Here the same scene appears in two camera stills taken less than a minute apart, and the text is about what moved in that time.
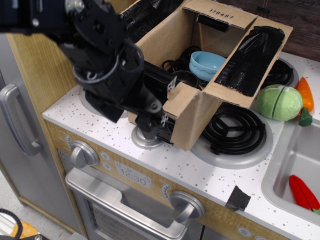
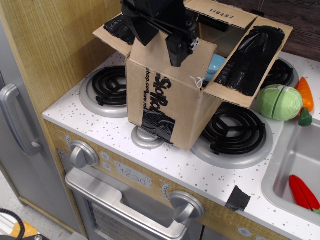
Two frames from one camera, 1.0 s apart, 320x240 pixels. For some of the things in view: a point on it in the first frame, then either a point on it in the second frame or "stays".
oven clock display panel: x=135 y=176 stays
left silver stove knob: x=82 y=154 stays
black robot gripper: x=142 y=89 to x=149 y=16
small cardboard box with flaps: x=215 y=57 stays
